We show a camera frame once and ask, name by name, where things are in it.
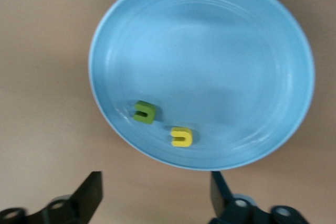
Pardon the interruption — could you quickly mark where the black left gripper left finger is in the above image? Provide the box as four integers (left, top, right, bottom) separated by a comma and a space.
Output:
0, 170, 103, 224

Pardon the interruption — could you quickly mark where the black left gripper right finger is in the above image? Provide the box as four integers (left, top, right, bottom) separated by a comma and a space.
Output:
208, 171, 309, 224

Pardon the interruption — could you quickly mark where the yellow foam letter U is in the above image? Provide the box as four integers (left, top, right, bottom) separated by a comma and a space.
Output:
170, 126, 194, 148

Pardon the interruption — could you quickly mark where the green foam letter U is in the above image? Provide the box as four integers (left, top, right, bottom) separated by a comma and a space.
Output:
132, 100, 158, 125

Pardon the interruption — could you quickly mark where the brown table cover mat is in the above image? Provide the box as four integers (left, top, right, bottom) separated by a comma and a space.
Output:
0, 0, 336, 224

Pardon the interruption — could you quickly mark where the blue plastic plate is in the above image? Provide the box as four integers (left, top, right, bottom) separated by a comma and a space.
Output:
88, 0, 316, 172

